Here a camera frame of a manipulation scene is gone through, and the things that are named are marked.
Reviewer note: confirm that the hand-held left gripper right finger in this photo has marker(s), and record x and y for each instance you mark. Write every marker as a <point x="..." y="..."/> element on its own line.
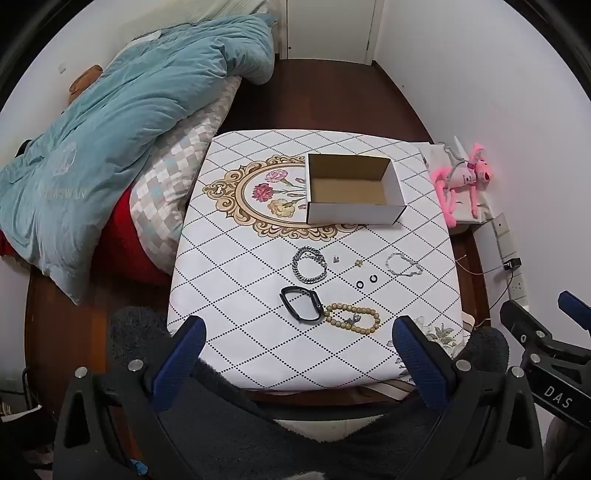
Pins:
<point x="418" y="364"/>

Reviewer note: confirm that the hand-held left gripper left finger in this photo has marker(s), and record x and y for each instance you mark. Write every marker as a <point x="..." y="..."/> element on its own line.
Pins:
<point x="182" y="357"/>

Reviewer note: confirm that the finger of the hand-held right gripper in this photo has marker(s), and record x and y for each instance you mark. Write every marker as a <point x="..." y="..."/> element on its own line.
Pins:
<point x="575" y="309"/>
<point x="521" y="321"/>

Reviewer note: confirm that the white cardboard box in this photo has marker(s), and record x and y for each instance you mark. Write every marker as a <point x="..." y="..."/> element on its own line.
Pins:
<point x="351" y="213"/>

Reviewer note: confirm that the person's right forearm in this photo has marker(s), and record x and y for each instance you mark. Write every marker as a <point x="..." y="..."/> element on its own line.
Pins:
<point x="570" y="450"/>

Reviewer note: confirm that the black plug-in charger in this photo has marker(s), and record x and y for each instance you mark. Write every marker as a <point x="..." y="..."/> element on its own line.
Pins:
<point x="512" y="264"/>

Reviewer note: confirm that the white diamond-patterned floral tablecloth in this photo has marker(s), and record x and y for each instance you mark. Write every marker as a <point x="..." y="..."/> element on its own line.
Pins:
<point x="240" y="286"/>

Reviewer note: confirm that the person's dark fleece pants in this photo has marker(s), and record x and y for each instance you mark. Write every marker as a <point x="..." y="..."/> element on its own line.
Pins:
<point x="258" y="443"/>

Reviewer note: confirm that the red blanket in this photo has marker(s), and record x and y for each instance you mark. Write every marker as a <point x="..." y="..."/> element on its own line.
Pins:
<point x="120" y="240"/>

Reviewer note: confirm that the pink plush toy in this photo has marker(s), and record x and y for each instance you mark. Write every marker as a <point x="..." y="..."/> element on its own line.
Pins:
<point x="461" y="177"/>

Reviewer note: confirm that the checkered mattress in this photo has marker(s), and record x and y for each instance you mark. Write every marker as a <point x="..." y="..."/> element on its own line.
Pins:
<point x="175" y="157"/>

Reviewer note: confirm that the light blue quilt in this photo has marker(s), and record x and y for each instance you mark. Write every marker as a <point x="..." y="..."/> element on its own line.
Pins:
<point x="115" y="129"/>

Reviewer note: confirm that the white door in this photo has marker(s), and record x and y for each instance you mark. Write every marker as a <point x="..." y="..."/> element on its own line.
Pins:
<point x="328" y="27"/>

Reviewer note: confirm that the white wall power socket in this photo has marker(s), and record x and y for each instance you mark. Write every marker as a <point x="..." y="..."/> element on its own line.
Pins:
<point x="518" y="288"/>

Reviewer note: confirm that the white wall switch panel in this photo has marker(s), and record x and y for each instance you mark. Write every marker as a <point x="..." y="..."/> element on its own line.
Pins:
<point x="503" y="235"/>

